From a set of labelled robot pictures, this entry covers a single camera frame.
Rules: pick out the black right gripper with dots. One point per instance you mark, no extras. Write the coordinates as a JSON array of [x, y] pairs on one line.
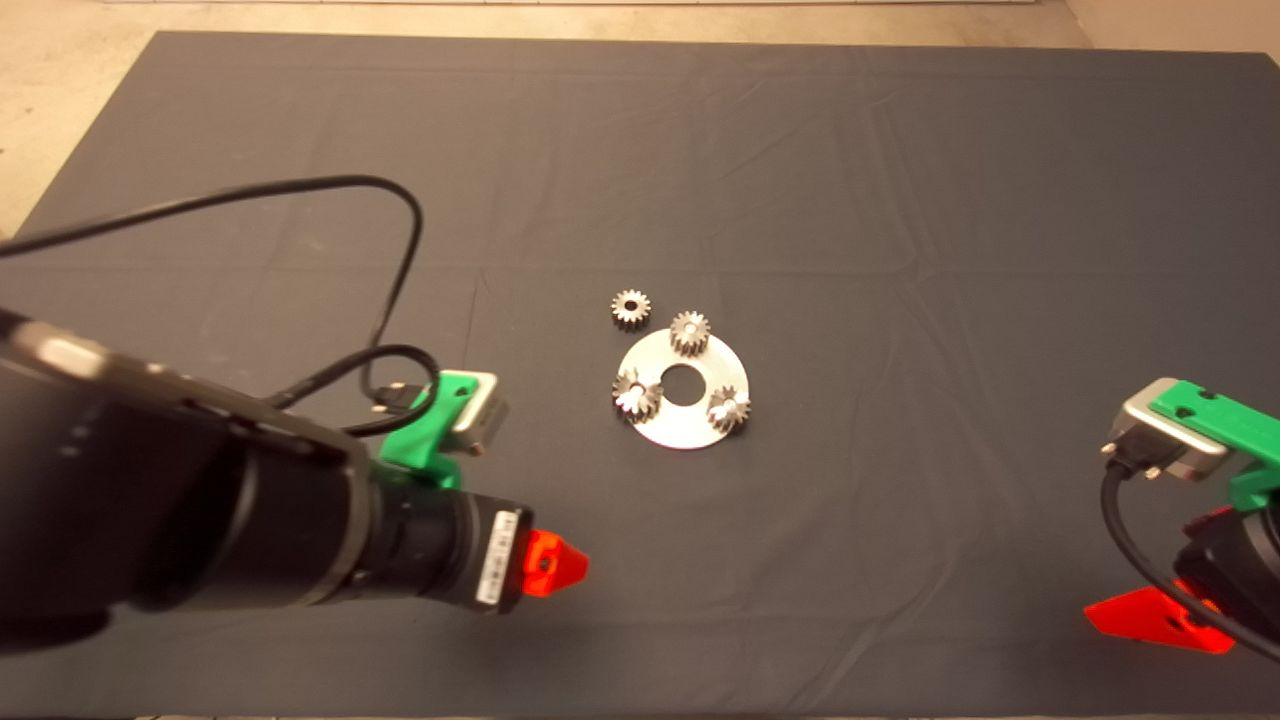
[[1215, 570]]

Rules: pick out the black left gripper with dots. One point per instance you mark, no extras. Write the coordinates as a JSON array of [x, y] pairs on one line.
[[495, 555]]

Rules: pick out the large steel gear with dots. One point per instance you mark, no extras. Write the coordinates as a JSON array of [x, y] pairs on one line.
[[637, 395]]

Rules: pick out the small steel gear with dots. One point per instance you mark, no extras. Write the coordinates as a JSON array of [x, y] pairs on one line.
[[690, 332], [728, 408], [630, 309]]

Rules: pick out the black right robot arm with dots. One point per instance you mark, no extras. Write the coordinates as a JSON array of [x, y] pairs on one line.
[[1268, 560]]

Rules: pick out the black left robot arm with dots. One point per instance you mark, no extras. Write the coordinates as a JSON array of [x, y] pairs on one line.
[[180, 500]]

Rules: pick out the round metal plate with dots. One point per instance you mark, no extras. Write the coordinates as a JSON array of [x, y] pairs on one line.
[[680, 425]]

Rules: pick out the dark grey table cloth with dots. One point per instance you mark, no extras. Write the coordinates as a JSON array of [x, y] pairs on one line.
[[900, 250]]

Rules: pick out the silver right camera box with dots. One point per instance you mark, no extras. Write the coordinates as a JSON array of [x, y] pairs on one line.
[[1165, 440]]

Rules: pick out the green right camera mount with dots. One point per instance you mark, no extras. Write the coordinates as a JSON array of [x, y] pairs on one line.
[[1215, 415]]

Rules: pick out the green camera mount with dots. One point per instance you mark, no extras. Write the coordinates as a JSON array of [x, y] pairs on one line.
[[1215, 415], [430, 430]]

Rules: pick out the green left camera mount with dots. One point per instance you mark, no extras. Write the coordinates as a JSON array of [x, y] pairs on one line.
[[430, 430]]

